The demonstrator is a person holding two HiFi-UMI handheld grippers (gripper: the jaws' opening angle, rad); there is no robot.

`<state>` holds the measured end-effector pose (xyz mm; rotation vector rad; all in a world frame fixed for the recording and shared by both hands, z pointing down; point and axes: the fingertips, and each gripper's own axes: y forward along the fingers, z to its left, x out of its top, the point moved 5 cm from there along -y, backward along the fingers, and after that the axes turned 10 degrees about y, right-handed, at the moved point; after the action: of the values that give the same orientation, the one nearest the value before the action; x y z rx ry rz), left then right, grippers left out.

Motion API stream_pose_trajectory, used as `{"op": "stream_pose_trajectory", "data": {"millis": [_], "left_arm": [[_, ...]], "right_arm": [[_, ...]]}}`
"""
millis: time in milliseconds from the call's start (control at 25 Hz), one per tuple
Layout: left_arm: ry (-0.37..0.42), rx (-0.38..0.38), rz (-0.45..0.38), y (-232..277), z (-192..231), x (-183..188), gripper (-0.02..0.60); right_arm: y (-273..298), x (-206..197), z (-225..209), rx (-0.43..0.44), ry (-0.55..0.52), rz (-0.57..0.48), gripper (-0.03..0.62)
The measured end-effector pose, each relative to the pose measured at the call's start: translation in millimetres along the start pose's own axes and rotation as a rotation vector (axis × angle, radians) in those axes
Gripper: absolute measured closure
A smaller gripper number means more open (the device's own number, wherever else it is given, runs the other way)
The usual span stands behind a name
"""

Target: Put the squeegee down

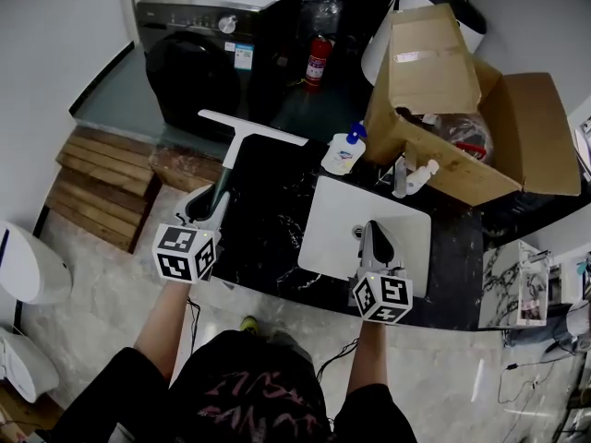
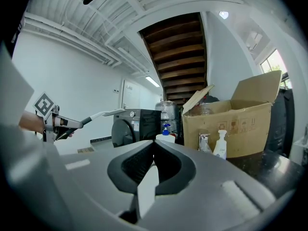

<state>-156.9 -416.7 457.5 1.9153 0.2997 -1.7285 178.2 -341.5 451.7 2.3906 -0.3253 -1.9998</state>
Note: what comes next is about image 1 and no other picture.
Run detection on white soap pump bottle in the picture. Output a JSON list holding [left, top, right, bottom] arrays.
[[320, 121, 368, 177]]

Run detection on white squeegee with green handle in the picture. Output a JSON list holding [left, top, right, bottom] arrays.
[[198, 109, 309, 219]]

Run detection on small white bottle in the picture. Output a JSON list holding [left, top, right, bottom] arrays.
[[404, 159, 440, 194]]

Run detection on clear slim bottle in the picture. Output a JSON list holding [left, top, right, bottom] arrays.
[[392, 154, 409, 199]]

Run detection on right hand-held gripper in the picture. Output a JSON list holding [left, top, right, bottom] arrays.
[[348, 219, 415, 326]]

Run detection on white rounded appliance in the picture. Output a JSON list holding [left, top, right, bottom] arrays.
[[0, 327, 61, 404]]

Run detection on person's left forearm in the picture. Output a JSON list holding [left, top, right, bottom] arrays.
[[133, 281, 194, 383]]

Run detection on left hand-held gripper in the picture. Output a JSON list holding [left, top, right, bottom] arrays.
[[151, 185, 232, 286]]

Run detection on wooden plank pallet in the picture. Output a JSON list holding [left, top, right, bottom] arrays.
[[47, 126, 163, 255]]

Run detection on black floor cable with adapter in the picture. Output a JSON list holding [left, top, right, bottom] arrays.
[[497, 355, 576, 406]]

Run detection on person's black printed shirt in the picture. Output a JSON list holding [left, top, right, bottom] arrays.
[[48, 329, 419, 443]]

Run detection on black washing machine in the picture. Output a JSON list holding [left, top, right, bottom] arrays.
[[136, 0, 310, 146]]

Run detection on large brown cardboard box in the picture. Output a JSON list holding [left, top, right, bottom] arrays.
[[363, 2, 583, 208]]

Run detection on white square sink basin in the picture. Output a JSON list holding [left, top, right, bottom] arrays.
[[296, 174, 433, 299]]

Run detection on white marbled cabinet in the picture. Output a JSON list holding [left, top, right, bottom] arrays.
[[476, 239, 554, 330]]

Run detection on red fire extinguisher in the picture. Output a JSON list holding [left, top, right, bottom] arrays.
[[303, 34, 335, 95]]

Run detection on clear plastic bag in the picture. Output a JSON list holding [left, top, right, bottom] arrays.
[[431, 112, 494, 162]]

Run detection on brown stone step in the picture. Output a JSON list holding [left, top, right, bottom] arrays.
[[148, 144, 224, 194]]

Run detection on person's right forearm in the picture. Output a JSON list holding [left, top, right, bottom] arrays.
[[345, 320, 388, 395]]

